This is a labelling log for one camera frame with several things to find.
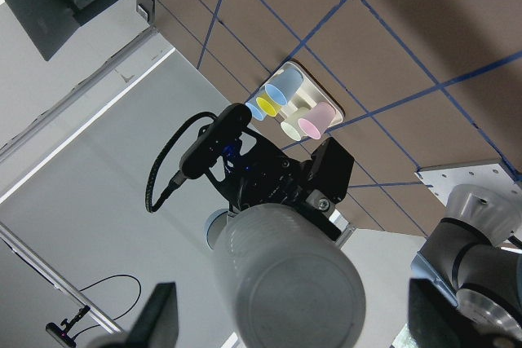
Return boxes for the black webcam on stand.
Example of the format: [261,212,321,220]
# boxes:
[45,306,91,348]

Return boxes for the pink cup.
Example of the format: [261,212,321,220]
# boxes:
[298,102,336,140]

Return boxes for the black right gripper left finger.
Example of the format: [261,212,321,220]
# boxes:
[87,282,179,347]

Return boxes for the grey cup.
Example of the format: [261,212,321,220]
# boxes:
[213,204,366,347]

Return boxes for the light blue cup back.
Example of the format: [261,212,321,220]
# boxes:
[264,68,303,106]

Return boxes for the cream white cup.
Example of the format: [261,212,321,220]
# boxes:
[281,107,309,141]

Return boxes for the light blue cup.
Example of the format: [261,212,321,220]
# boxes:
[245,101,266,121]
[264,68,303,106]

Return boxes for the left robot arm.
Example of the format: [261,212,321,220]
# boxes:
[197,129,521,347]

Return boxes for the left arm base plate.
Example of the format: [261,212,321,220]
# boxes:
[414,160,521,206]

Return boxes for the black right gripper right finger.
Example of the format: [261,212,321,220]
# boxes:
[407,279,464,347]

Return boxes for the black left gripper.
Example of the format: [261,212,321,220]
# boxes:
[205,128,354,241]

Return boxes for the light blue cup front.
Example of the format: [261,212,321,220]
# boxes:
[245,101,266,121]

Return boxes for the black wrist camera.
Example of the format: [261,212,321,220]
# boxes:
[179,104,252,179]

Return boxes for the yellow cup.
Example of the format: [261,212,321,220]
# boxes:
[255,93,281,117]

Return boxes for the beige plastic tray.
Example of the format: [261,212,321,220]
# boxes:
[262,60,345,127]

